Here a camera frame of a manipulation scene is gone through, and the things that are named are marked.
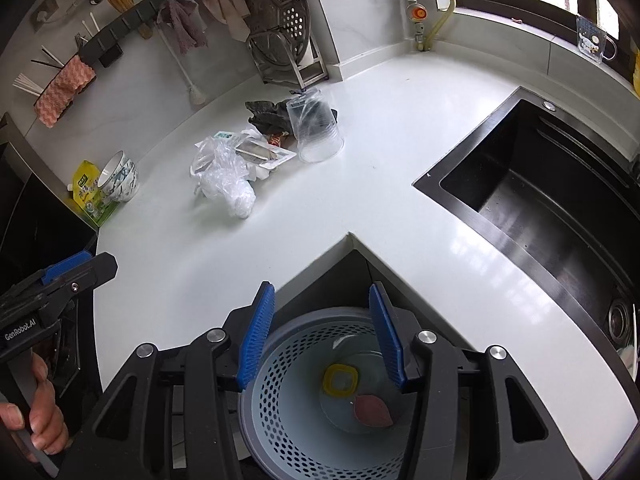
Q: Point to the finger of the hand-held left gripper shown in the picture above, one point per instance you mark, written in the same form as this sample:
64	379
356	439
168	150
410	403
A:
95	267

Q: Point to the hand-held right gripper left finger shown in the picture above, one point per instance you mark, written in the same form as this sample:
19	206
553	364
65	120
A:
257	340

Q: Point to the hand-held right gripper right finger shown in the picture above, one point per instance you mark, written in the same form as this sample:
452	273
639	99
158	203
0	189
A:
387	340

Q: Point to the grey perforated trash bin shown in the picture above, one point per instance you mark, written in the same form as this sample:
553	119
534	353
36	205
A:
285	410

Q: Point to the white tissue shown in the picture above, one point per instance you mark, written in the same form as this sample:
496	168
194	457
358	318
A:
259	174

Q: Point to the person's left hand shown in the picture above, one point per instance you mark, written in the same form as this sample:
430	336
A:
47	420

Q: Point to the pink leaf-shaped scrap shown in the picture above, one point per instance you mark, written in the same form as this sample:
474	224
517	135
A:
372	411

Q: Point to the yellow green refill pouch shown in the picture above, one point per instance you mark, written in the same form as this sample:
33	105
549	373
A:
87	195

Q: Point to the black stove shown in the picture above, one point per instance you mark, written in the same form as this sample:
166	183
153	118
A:
30	210

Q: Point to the white blue patterned bowl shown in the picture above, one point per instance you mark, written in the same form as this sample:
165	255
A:
127	185
110	170

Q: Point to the clear crumpled plastic bag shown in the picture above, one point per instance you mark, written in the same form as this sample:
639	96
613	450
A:
225	185

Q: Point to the pink wavy dishcloth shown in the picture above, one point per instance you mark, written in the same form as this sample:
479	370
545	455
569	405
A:
62	92

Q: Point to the small green white packet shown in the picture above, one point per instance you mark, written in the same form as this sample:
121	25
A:
224	136

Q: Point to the black kitchen sink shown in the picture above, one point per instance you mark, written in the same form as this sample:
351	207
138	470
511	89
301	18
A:
525	210

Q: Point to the white chopsticks bundle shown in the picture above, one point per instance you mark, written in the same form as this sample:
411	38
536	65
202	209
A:
27	85

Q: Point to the black chopsticks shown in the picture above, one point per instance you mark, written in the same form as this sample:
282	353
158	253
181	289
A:
50	57

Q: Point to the clear plastic cup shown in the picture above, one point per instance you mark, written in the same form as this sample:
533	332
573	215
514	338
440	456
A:
315	130

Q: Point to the dark grey cloth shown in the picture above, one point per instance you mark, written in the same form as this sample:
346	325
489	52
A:
265	112

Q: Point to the metal sink drain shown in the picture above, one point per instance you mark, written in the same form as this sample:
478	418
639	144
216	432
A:
620	317

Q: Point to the mauve knitted cloth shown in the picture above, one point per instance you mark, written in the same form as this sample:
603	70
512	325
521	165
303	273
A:
182	25

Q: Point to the beige cloth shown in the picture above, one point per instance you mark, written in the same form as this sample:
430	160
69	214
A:
227	5

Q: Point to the round perforated metal steamer plate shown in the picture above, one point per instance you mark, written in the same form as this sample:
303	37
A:
275	10

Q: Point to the gas pipe valve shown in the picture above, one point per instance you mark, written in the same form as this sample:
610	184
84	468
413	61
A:
417	10

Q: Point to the clear mug with cartoon print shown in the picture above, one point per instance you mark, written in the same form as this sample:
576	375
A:
592	40

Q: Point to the dark wall hook rail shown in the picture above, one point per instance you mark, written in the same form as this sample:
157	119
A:
130	25

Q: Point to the wall socket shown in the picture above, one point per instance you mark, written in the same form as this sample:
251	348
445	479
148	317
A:
46	14

